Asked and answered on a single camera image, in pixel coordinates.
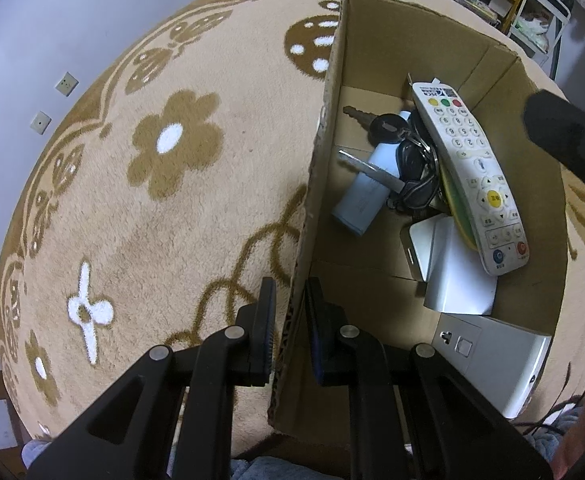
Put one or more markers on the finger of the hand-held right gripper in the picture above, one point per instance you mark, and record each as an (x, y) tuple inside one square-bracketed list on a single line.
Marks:
[(562, 130)]

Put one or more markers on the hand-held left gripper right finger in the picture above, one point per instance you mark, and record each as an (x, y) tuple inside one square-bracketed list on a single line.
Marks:
[(318, 355)]

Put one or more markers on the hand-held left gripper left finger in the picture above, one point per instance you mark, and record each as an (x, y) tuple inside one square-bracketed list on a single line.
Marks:
[(260, 340)]

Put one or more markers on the cardboard box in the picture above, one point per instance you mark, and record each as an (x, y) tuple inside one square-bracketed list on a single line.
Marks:
[(352, 275)]

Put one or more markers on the white remote control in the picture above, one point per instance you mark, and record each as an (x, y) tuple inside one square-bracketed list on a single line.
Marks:
[(472, 160)]

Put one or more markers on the yellow oval board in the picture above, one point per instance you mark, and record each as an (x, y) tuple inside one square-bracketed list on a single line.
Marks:
[(460, 215)]

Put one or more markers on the bunch of keys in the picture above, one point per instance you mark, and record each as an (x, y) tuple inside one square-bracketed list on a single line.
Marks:
[(412, 160)]

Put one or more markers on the light blue power bank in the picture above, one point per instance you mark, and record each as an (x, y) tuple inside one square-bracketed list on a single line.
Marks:
[(360, 200)]

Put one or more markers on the white square card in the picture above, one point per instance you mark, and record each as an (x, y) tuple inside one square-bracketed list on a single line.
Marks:
[(462, 280)]

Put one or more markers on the large white panel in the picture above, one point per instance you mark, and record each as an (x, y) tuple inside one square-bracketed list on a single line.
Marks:
[(502, 365)]

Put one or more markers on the white rolling cart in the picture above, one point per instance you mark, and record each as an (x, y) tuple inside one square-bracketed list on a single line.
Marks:
[(561, 35)]

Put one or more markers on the green tissue pack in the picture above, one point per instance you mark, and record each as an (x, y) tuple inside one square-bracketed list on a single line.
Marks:
[(532, 30)]

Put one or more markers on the white wall socket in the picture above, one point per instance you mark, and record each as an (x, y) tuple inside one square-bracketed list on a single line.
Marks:
[(67, 83), (40, 121)]

